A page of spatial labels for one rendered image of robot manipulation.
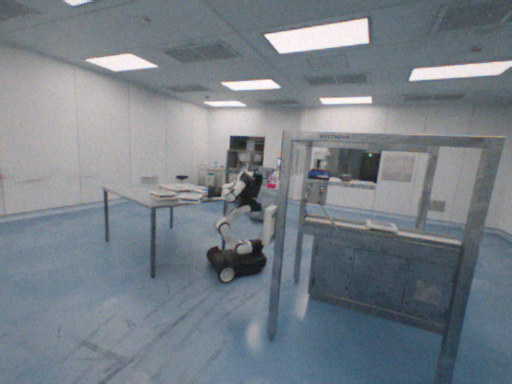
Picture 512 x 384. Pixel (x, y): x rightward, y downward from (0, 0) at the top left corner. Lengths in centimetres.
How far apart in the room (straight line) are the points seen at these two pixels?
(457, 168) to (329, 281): 555
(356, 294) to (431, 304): 59
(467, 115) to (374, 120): 190
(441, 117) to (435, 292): 547
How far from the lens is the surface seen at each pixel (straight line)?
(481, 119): 777
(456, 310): 199
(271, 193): 501
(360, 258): 258
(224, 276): 289
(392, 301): 276
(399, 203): 754
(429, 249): 256
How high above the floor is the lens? 144
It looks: 9 degrees down
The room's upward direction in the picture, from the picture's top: 4 degrees clockwise
